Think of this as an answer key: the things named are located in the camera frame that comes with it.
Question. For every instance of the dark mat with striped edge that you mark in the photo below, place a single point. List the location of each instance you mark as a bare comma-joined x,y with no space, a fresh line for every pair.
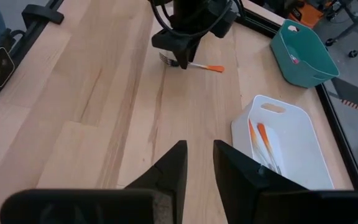
356,96

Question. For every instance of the black wheeled stand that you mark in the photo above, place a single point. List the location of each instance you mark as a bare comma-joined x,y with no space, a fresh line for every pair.
353,28

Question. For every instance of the white plastic bin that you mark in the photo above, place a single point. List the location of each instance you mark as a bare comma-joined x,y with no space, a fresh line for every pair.
297,146

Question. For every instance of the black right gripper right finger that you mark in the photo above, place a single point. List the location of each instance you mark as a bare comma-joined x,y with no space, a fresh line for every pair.
241,180

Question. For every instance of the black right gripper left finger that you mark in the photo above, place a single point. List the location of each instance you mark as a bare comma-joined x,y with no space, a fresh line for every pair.
169,177

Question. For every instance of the teal plastic bin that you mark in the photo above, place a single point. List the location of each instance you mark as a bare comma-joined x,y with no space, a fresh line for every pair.
306,53

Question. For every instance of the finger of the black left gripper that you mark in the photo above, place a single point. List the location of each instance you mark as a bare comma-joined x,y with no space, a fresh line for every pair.
186,59

